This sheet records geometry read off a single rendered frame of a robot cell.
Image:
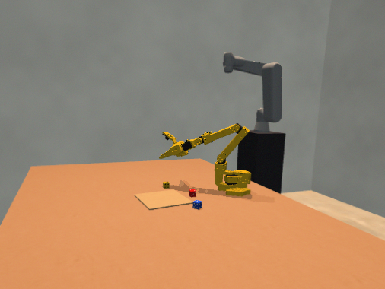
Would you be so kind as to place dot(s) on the blue die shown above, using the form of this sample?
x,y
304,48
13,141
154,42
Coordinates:
x,y
197,204

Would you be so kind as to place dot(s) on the red die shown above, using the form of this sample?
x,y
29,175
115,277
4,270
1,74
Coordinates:
x,y
192,193

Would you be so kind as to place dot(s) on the tan flat mat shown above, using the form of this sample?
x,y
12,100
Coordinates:
x,y
162,199

